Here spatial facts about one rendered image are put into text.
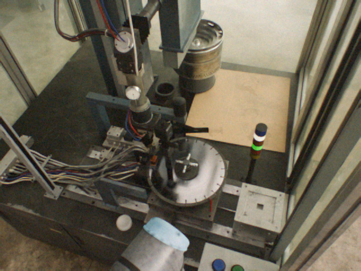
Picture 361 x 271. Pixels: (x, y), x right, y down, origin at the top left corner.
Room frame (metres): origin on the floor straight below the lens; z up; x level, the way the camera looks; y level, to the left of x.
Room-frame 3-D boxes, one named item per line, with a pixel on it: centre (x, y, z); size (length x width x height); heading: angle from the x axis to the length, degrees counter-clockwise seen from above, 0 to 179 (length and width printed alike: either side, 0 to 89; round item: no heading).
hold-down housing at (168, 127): (0.72, 0.06, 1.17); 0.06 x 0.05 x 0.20; 59
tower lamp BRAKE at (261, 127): (0.75, -0.32, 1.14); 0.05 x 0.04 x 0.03; 158
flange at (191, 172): (0.72, -0.02, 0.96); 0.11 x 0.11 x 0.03
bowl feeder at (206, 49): (1.50, -0.14, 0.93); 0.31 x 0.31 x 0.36
